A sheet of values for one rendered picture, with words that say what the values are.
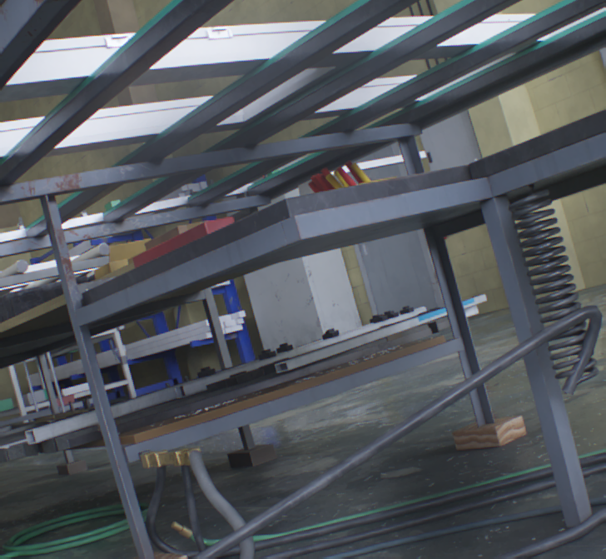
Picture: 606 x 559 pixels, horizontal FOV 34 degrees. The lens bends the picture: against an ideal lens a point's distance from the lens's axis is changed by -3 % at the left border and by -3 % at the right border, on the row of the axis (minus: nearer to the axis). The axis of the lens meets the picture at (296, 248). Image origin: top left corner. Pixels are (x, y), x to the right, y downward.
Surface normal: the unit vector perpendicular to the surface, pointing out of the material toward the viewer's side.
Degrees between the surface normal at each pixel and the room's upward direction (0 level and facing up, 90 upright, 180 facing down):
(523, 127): 90
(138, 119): 90
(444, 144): 90
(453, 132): 90
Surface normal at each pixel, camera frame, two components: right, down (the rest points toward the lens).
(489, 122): -0.79, 0.18
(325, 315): 0.55, -0.21
